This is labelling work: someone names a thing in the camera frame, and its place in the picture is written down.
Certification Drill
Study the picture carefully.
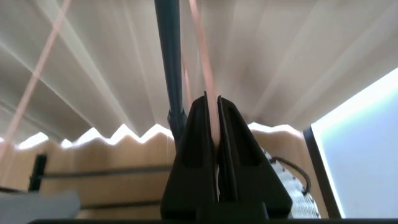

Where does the black clothes rack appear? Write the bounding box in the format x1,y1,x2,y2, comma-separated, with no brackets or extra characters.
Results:
28,0,189,210

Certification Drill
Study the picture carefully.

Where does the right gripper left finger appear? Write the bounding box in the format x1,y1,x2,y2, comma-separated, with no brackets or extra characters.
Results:
160,91,219,220

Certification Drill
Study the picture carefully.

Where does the white laundry basket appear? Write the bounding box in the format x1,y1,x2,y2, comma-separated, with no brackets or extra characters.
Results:
260,146,322,219

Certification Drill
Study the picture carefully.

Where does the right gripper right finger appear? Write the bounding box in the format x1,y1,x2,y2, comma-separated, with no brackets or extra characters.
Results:
217,95,293,220

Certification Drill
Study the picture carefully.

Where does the beige curtain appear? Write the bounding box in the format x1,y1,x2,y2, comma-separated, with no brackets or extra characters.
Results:
0,0,398,147

